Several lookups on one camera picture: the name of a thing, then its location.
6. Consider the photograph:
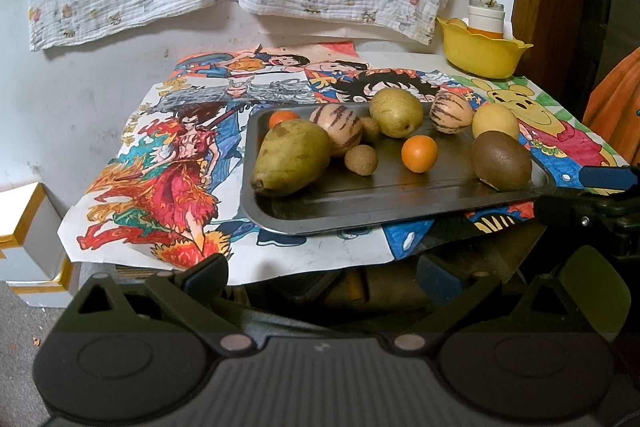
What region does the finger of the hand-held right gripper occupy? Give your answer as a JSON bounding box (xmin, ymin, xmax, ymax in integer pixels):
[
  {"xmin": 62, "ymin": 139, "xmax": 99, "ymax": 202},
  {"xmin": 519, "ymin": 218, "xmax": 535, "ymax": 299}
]
[
  {"xmin": 534, "ymin": 192, "xmax": 619, "ymax": 234},
  {"xmin": 579, "ymin": 165, "xmax": 640, "ymax": 196}
]

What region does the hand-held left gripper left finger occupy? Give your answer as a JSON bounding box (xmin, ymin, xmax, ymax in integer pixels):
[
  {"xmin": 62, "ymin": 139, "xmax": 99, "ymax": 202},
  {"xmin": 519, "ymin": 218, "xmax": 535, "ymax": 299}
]
[{"xmin": 64, "ymin": 252, "xmax": 261, "ymax": 356}]

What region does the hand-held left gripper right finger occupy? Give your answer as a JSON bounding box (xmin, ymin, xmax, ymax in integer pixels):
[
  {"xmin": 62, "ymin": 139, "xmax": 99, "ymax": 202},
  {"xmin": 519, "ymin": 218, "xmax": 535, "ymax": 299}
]
[{"xmin": 387, "ymin": 252, "xmax": 583, "ymax": 356}]

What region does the brown kiwi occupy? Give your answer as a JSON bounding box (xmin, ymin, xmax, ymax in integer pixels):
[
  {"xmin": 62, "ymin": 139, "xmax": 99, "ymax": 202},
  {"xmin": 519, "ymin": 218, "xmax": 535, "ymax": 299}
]
[{"xmin": 470, "ymin": 130, "xmax": 533, "ymax": 192}]

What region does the metal baking tray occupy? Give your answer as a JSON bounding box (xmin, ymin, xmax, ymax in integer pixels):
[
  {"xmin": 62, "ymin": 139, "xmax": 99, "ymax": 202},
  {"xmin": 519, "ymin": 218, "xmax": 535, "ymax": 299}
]
[{"xmin": 240, "ymin": 102, "xmax": 557, "ymax": 236}]

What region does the smooth yellow fruit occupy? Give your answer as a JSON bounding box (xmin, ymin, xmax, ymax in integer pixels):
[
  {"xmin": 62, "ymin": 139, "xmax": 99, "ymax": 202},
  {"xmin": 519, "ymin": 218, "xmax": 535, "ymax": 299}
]
[{"xmin": 471, "ymin": 103, "xmax": 521, "ymax": 142}]

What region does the small orange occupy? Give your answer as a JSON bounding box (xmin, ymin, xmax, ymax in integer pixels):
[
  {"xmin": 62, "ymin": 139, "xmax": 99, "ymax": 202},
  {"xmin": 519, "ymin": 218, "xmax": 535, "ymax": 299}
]
[
  {"xmin": 401, "ymin": 135, "xmax": 439, "ymax": 174},
  {"xmin": 269, "ymin": 109, "xmax": 300, "ymax": 130}
]

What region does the brown longan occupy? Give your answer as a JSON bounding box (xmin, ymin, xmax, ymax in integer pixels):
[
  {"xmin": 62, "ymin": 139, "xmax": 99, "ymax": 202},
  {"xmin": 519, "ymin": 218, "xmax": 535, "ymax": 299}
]
[
  {"xmin": 360, "ymin": 117, "xmax": 382, "ymax": 142},
  {"xmin": 344, "ymin": 144, "xmax": 378, "ymax": 176}
]

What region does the large green pear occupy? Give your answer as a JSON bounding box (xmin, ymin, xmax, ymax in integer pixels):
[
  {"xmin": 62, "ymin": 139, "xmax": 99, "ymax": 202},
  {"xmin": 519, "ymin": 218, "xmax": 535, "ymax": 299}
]
[{"xmin": 250, "ymin": 119, "xmax": 332, "ymax": 198}]

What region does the small striped pepino melon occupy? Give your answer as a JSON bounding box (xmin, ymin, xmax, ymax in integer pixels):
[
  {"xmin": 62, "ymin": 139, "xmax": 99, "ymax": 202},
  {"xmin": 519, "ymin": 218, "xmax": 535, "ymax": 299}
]
[{"xmin": 430, "ymin": 91, "xmax": 474, "ymax": 134}]

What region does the round yellow-green pear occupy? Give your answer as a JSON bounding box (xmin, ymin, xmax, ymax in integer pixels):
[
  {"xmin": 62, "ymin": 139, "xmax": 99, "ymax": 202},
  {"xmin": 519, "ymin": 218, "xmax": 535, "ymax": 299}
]
[{"xmin": 369, "ymin": 88, "xmax": 424, "ymax": 138}]

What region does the large striped pepino melon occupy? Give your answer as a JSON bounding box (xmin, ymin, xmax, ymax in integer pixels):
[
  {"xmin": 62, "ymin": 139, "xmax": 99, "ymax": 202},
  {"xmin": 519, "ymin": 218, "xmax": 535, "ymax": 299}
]
[{"xmin": 309, "ymin": 103, "xmax": 363, "ymax": 158}]

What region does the orange cloth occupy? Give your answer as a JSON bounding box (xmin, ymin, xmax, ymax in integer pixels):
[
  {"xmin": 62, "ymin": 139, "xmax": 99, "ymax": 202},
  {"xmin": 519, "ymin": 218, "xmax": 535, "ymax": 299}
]
[{"xmin": 582, "ymin": 57, "xmax": 640, "ymax": 168}]

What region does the yellow bear drawing sheet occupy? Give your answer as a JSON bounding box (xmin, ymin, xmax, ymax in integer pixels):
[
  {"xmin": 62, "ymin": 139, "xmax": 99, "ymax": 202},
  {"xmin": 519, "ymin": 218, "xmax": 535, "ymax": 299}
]
[{"xmin": 452, "ymin": 74, "xmax": 631, "ymax": 198}]

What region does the fiery warrior drawing sheet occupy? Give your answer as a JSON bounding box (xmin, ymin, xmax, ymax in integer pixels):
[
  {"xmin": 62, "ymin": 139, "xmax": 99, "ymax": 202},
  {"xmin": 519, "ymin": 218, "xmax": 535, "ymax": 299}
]
[{"xmin": 57, "ymin": 74, "xmax": 391, "ymax": 285}]

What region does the white box with yellow trim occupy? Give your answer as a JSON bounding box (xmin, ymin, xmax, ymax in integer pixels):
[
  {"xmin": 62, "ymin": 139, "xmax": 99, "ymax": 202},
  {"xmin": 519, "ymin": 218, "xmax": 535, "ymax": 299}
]
[
  {"xmin": 5, "ymin": 257, "xmax": 81, "ymax": 309},
  {"xmin": 0, "ymin": 182, "xmax": 71, "ymax": 283}
]

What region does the yellow plastic bowl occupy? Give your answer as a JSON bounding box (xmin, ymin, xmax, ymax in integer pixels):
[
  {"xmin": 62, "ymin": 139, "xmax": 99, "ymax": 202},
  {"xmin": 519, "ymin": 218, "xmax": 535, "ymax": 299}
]
[{"xmin": 435, "ymin": 17, "xmax": 534, "ymax": 80}]

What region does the white jar with orange band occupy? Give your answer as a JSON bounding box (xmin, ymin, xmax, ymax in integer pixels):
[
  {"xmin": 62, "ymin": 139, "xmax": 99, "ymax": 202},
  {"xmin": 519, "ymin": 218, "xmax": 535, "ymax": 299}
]
[{"xmin": 466, "ymin": 2, "xmax": 506, "ymax": 40}]

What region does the colourful cartoon characters drawing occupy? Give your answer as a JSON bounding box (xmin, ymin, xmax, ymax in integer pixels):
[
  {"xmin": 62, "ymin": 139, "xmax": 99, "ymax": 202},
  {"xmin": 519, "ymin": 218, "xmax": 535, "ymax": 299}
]
[{"xmin": 172, "ymin": 43, "xmax": 361, "ymax": 82}]

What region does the brown wooden frame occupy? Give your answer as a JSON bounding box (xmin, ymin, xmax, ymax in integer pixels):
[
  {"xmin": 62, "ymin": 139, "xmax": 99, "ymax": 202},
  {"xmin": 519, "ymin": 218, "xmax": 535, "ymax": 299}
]
[{"xmin": 512, "ymin": 0, "xmax": 591, "ymax": 108}]

